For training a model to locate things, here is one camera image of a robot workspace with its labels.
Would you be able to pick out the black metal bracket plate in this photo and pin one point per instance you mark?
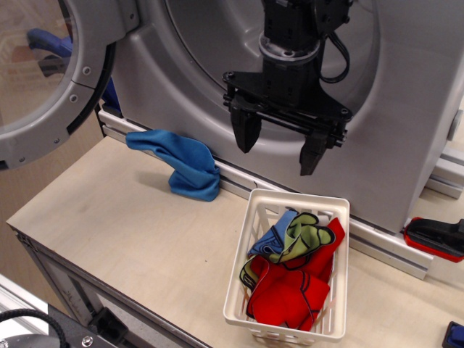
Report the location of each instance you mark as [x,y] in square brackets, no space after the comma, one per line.
[79,331]

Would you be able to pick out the blue folded cloth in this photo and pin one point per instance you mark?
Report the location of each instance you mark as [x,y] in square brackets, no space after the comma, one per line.
[195,173]

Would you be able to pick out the round grey machine door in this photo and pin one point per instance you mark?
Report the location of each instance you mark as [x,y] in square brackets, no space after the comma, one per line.
[38,113]

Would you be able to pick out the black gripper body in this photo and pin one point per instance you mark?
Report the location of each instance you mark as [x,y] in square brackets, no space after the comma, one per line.
[291,96]

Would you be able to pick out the grey toy washing machine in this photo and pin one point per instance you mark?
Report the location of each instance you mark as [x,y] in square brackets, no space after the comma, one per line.
[404,87]

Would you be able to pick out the light blue cloth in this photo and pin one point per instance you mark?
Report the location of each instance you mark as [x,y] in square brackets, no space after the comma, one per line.
[272,242]

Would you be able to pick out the red and black clamp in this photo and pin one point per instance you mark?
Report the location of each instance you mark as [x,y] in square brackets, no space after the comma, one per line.
[444,240]

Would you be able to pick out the blue black clamp corner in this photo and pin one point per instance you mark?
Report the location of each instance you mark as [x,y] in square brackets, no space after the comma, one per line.
[454,336]

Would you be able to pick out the aluminium table frame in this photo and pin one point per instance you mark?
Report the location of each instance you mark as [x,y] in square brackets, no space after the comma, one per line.
[99,306]

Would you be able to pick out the aluminium extrusion rail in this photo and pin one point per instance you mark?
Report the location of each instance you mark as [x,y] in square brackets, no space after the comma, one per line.
[375,242]

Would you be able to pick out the red cloth with black trim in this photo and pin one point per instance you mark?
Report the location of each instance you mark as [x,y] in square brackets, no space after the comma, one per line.
[292,294]

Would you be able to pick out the green cloth with black trim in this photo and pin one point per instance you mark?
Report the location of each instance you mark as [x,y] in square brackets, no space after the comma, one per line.
[304,237]

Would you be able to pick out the white plastic laundry basket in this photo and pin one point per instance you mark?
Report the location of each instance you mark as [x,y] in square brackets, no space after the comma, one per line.
[264,209]

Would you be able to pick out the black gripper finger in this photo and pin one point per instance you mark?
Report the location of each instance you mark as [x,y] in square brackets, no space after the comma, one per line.
[312,152]
[246,122]

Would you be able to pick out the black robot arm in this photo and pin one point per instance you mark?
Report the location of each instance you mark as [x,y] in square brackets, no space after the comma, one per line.
[300,51]

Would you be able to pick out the blue clamp behind door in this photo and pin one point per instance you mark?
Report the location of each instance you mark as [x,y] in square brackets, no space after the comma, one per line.
[60,50]

